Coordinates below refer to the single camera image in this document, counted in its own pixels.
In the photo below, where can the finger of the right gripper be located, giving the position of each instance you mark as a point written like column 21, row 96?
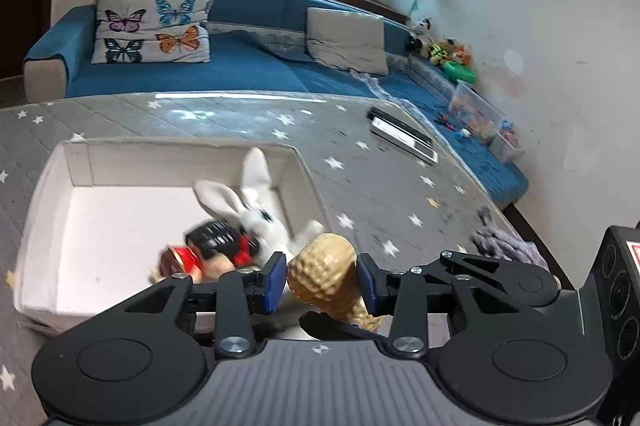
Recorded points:
column 528, row 284

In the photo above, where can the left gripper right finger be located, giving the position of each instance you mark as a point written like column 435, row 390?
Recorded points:
column 407, row 298

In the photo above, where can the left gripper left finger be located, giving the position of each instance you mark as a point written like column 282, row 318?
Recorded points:
column 235, row 298

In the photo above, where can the black-haired boy figurine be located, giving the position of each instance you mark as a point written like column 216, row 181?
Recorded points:
column 207, row 252

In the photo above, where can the tan peanut toy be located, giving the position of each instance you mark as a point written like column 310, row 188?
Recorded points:
column 324, row 275

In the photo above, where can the purple knitted cloth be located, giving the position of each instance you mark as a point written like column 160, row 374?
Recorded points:
column 493, row 242

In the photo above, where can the white plush rabbit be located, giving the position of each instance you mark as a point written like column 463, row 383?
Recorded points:
column 249, row 210

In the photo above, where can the small clear toy box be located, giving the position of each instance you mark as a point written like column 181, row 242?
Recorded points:
column 506, row 146

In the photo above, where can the grey cardboard shoebox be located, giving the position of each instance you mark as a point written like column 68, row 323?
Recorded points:
column 101, row 213

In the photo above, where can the black remote control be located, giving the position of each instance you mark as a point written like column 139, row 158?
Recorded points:
column 400, row 122

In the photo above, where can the white remote control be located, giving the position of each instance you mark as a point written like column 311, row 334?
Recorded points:
column 404, row 140

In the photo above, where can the clear plastic toy bin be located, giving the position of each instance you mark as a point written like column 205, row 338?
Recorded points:
column 477, row 115

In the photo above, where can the plush toys pile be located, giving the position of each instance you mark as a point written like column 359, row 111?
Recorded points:
column 448, row 50

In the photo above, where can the panda plush toy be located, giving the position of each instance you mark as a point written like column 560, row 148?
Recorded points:
column 420, row 36

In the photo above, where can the beige cushion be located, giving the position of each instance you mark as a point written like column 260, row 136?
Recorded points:
column 347, row 40

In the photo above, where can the blue sofa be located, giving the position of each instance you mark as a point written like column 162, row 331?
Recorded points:
column 255, row 45

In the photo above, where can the butterfly print pillow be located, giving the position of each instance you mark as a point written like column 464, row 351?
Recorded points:
column 151, row 31

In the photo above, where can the green ring toy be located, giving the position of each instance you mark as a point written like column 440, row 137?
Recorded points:
column 457, row 72

